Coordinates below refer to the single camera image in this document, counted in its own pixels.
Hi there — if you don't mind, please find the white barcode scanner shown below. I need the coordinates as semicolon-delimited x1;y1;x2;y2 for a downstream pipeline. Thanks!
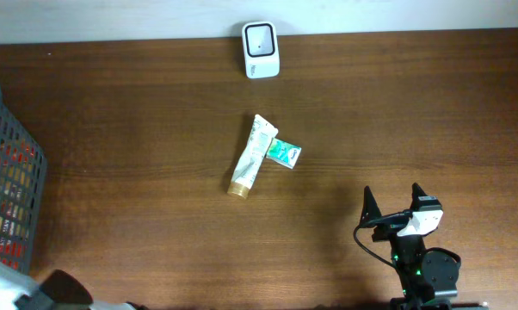
241;21;281;79

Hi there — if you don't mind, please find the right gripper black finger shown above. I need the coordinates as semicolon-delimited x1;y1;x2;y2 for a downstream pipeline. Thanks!
360;186;381;227
410;183;426;210

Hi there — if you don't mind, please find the grey plastic basket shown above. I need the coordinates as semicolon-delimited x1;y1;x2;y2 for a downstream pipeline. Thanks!
0;88;47;274

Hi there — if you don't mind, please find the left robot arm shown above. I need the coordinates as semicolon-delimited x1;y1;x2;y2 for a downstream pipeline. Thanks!
0;262;139;310

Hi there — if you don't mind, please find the green Kleenex tissue pack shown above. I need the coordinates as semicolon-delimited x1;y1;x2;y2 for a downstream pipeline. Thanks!
266;138;302;169

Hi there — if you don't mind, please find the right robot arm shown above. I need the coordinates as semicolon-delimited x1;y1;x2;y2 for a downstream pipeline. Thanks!
353;183;461;309

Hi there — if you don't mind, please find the white cream tube gold cap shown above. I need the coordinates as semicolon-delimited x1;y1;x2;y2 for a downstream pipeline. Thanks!
227;115;279;199

